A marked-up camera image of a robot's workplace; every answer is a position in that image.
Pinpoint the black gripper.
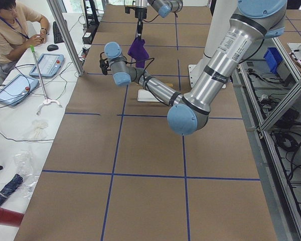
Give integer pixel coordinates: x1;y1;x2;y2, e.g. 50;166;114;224
135;6;147;40

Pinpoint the purple towel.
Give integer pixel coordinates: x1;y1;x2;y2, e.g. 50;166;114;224
127;37;149;68

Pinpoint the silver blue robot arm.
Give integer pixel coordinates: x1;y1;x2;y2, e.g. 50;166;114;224
104;1;287;136
132;0;183;40

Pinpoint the white wooden towel rack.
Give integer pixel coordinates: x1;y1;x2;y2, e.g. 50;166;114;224
136;82;175;103

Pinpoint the black keyboard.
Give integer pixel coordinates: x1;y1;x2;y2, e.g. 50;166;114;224
52;21;64;44

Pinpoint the black computer mouse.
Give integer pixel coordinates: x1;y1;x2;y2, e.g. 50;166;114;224
47;44;59;52

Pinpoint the far teach pendant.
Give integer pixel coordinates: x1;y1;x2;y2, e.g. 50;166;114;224
36;53;65;78

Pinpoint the teach pendant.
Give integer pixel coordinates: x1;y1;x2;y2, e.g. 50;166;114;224
0;74;39;106
36;53;65;78

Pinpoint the metal reacher stick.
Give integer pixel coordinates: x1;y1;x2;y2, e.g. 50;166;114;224
30;45;62;116

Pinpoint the seated person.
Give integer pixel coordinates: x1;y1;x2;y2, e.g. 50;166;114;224
0;0;50;74

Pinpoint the blue storage bin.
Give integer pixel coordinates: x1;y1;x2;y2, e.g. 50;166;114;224
263;47;283;74

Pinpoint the white crumpled cloth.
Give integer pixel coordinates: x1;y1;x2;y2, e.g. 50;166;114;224
23;120;49;141

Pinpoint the near teach pendant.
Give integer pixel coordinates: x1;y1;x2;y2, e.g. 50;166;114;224
0;74;39;106

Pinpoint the clear plastic wrap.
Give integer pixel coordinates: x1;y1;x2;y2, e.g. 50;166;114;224
14;150;40;200

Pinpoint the folded blue umbrella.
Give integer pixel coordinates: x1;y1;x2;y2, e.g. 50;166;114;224
0;174;23;206

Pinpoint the red bottle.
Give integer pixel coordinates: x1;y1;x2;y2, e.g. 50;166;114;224
0;207;24;227

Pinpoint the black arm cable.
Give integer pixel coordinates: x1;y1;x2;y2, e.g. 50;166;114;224
126;57;166;103

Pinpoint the aluminium frame post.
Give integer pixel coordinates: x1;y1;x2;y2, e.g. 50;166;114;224
47;0;84;76

